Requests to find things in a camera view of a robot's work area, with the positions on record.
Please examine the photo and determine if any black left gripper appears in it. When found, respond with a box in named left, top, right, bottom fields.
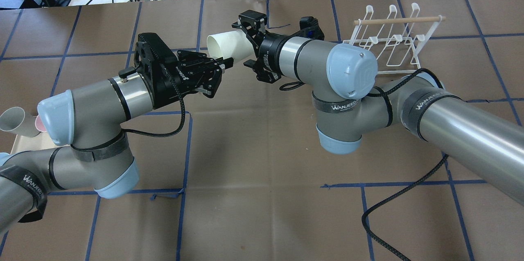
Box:
left=134, top=32, right=234, bottom=109

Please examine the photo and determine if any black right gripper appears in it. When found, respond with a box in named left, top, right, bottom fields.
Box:
left=231, top=10, right=287, bottom=84

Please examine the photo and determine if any white plastic cup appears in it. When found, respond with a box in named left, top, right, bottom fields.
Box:
left=207, top=30, right=254, bottom=61

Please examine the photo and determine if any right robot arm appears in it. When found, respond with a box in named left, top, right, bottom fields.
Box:
left=232, top=10, right=524, bottom=204

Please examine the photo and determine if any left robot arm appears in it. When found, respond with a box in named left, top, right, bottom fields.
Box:
left=0, top=33, right=234, bottom=234

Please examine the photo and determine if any pink plastic cup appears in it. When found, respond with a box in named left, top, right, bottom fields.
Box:
left=34, top=115, right=47, bottom=132

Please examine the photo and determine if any grey plastic cup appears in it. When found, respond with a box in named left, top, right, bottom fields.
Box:
left=0, top=107, right=41, bottom=138

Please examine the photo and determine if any light blue cup near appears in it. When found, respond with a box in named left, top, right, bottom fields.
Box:
left=0, top=152, right=11, bottom=166

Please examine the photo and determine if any cream plastic tray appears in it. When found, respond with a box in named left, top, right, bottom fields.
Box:
left=11, top=132, right=57, bottom=154

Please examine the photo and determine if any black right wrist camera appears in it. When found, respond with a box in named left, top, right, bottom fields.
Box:
left=292, top=16, right=325, bottom=41

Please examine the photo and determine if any white wire cup rack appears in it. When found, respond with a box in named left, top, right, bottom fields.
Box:
left=343, top=2, right=447, bottom=75

